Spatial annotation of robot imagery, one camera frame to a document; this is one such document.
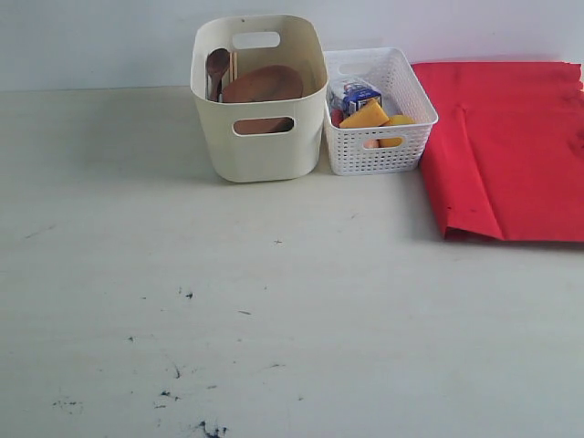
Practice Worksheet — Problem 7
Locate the brown egg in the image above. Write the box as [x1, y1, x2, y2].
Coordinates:
[363, 139, 380, 149]

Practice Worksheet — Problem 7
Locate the red sausage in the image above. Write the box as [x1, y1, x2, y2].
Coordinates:
[330, 109, 344, 128]

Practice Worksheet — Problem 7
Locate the brown wooden plate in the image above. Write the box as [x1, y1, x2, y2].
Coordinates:
[222, 65, 304, 135]

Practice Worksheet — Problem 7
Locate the blue white milk carton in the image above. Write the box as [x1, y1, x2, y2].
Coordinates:
[328, 76, 382, 115]

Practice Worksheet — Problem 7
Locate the yellow lemon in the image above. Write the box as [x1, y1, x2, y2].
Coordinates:
[379, 114, 416, 148]

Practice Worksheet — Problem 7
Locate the wooden chopstick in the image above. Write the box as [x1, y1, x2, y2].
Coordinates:
[229, 51, 238, 82]

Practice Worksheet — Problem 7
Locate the dark wooden spoon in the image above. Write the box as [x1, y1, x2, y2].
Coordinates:
[205, 47, 231, 102]

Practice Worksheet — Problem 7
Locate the red scalloped table cloth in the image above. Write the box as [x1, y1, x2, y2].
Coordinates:
[414, 61, 583, 243]

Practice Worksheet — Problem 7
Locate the white woven plastic basket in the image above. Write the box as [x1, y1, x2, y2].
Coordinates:
[324, 47, 439, 176]

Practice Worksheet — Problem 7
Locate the cream plastic tub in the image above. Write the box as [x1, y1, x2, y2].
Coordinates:
[190, 15, 329, 183]

